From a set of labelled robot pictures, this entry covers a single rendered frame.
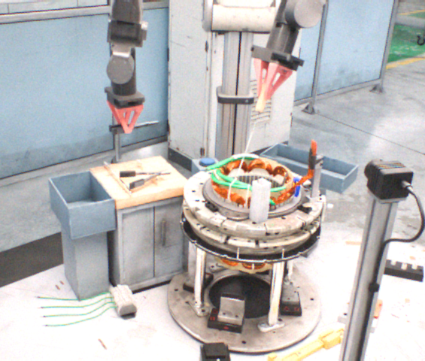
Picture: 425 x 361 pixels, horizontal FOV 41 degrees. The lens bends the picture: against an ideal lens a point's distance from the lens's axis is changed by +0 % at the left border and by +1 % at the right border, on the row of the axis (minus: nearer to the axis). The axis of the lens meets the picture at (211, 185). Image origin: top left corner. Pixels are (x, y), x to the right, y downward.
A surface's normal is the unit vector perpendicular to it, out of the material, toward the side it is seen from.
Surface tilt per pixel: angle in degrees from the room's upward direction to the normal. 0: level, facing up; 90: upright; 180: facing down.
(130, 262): 90
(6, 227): 0
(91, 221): 90
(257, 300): 0
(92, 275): 90
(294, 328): 0
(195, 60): 90
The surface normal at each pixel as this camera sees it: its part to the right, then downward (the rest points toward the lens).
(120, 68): 0.05, 0.48
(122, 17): -0.03, 0.80
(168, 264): 0.49, 0.42
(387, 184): 0.26, 0.45
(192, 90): -0.75, 0.27
